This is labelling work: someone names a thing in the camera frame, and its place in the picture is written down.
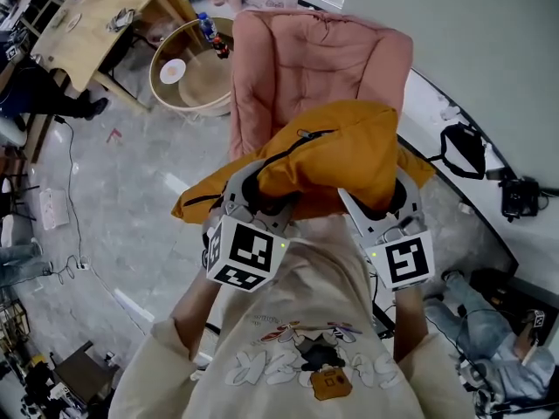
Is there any mustard yellow cloth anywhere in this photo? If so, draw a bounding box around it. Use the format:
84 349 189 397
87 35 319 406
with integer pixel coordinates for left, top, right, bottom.
170 99 438 226

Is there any blue-capped drink bottle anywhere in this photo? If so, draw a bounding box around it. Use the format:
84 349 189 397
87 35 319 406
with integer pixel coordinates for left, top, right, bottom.
197 11 219 44

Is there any black waist bag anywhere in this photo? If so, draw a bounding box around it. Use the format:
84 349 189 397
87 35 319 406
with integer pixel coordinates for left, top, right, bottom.
425 120 488 181

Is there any white window sill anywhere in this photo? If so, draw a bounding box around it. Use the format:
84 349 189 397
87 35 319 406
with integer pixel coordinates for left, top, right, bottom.
397 70 559 279

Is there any pink padded jacket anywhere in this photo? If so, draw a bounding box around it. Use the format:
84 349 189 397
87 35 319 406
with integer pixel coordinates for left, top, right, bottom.
229 9 415 164

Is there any crumpled grey cloth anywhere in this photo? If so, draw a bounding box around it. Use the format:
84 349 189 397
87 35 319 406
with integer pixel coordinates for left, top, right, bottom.
106 8 137 34

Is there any person's right forearm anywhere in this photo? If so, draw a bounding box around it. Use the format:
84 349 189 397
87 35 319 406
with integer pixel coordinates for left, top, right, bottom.
391 285 429 365

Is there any black boxy bag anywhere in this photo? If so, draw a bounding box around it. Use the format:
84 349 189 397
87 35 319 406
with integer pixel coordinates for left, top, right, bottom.
500 176 543 223

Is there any cream printed sweatshirt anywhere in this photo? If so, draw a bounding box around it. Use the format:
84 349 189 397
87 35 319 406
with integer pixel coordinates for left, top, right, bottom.
108 214 478 419

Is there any white round plate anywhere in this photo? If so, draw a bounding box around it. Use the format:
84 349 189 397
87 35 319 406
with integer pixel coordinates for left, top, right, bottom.
159 58 188 86

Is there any light wooden table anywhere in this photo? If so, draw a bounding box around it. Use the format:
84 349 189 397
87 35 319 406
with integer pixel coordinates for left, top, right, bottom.
30 0 198 113

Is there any person's left forearm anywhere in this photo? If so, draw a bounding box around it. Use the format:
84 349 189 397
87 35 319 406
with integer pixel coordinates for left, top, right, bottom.
169 268 229 362

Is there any black power cable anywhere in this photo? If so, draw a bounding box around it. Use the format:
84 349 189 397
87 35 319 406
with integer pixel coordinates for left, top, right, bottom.
52 114 92 274

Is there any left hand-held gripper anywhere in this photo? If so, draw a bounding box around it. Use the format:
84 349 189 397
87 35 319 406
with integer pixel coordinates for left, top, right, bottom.
201 159 303 294

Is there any dark cola bottle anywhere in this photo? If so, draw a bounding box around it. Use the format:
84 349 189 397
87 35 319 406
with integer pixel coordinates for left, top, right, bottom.
211 35 231 61

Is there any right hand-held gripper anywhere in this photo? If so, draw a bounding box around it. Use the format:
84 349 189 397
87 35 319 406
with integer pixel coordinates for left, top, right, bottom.
337 167 436 292

